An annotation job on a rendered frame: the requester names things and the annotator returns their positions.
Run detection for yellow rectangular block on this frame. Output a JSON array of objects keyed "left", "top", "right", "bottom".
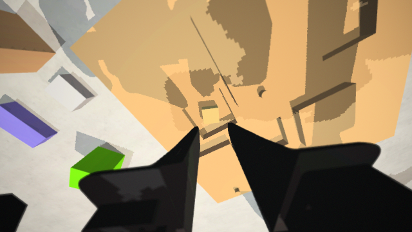
[{"left": 201, "top": 105, "right": 220, "bottom": 124}]

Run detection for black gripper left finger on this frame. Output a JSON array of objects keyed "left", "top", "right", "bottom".
[{"left": 78, "top": 126, "right": 200, "bottom": 232}]

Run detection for brown cube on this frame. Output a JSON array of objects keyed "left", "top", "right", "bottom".
[{"left": 0, "top": 10, "right": 56, "bottom": 73}]

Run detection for orange puzzle board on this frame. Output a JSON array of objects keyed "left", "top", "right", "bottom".
[{"left": 70, "top": 0, "right": 412, "bottom": 203}]

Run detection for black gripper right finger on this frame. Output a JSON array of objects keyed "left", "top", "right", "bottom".
[{"left": 228, "top": 122, "right": 381, "bottom": 232}]

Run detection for purple rectangular block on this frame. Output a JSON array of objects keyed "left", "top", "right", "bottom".
[{"left": 0, "top": 101, "right": 58, "bottom": 148}]

